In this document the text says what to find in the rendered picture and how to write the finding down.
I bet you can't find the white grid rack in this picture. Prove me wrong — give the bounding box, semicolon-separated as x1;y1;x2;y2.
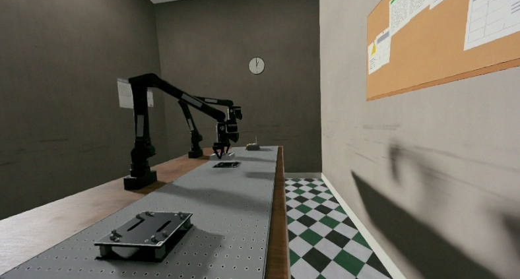
210;153;235;161

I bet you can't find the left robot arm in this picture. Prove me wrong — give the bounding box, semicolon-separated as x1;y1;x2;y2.
178;96;242;153

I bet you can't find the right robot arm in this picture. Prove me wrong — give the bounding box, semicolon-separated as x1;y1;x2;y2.
123;73;239;181

